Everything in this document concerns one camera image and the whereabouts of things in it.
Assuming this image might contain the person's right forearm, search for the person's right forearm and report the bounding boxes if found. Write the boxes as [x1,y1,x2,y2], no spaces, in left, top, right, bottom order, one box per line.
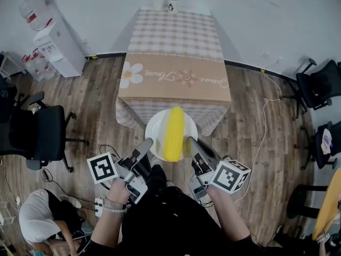
[206,185,251,244]

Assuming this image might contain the person's left forearm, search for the person's left forearm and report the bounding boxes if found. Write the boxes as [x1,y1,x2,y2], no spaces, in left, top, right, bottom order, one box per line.
[90,211,127,246]

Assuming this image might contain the checked beige tablecloth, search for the checked beige tablecloth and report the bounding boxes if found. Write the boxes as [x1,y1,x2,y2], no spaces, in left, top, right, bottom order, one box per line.
[115,8,232,137]

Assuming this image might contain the person's black clothing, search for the person's black clothing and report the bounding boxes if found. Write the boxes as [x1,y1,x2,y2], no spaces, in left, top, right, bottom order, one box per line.
[89,164,267,256]

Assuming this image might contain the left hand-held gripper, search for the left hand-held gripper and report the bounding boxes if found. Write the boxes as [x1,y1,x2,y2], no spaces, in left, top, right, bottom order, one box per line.
[86,137,155,205]

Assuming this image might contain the black office chair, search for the black office chair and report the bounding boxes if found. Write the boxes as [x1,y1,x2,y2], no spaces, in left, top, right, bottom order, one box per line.
[279,58,341,121]
[294,120,341,170]
[0,91,90,173]
[0,76,30,122]

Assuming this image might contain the white round plate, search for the white round plate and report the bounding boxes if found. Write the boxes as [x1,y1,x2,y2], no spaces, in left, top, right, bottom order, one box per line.
[145,109,198,162]

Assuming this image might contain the white crumpled cloth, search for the white crumpled cloth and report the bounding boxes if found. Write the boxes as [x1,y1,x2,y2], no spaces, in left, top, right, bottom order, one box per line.
[321,128,334,154]

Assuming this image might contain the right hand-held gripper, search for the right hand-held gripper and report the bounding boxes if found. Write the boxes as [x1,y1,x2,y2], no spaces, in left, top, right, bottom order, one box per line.
[185,136,252,201]

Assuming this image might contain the black power adapter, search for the black power adapter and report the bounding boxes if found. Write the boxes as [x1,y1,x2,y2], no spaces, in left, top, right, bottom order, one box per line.
[39,168,53,182]

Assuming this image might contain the white power strip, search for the white power strip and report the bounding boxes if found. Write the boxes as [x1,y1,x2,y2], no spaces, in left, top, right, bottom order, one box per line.
[94,197,104,218]

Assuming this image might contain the table with checkered cloth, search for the table with checkered cloth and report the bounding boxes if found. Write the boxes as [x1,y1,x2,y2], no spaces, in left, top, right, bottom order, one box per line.
[115,5,232,137]

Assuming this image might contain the long white cable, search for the long white cable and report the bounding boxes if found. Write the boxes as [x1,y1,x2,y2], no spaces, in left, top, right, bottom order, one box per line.
[234,69,283,204]

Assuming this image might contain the white bead bracelet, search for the white bead bracelet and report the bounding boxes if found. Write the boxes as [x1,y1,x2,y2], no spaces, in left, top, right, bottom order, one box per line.
[102,205,128,214]

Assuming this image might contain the large clear water bottle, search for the large clear water bottle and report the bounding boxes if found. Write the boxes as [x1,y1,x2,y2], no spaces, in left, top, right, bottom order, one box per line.
[18,0,63,32]

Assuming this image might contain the yellow round table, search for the yellow round table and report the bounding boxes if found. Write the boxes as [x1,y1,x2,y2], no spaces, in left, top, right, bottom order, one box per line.
[286,168,341,241]

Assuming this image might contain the yellow corn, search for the yellow corn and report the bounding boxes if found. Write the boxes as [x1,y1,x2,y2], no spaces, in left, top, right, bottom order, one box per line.
[163,106,185,162]

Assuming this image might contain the white cartoon print canister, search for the white cartoon print canister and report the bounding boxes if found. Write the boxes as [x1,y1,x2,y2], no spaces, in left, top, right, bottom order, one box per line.
[167,0,181,14]

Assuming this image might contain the person's left hand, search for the person's left hand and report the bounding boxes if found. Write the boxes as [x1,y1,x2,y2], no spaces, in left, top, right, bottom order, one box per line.
[106,177,132,207]

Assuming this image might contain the white water dispenser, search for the white water dispenser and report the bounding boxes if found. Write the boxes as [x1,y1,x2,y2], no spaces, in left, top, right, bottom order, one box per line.
[33,16,86,78]

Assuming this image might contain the clear water jug red cap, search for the clear water jug red cap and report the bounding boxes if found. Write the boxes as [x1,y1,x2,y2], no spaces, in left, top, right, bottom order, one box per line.
[31,48,50,69]
[22,53,38,74]
[36,64,59,82]

